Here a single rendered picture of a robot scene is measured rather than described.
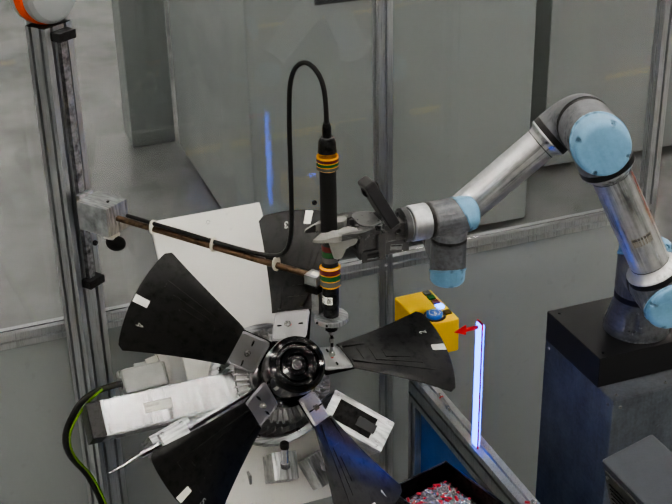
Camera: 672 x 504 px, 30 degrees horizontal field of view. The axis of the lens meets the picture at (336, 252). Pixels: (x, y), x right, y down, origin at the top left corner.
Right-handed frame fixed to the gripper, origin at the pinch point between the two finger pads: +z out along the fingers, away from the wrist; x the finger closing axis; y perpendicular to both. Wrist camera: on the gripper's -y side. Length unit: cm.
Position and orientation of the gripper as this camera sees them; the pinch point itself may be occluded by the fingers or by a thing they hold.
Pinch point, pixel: (315, 231)
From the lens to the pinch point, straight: 248.5
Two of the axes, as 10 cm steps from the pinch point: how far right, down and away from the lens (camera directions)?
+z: -9.3, 1.8, -3.2
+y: 0.1, 8.9, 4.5
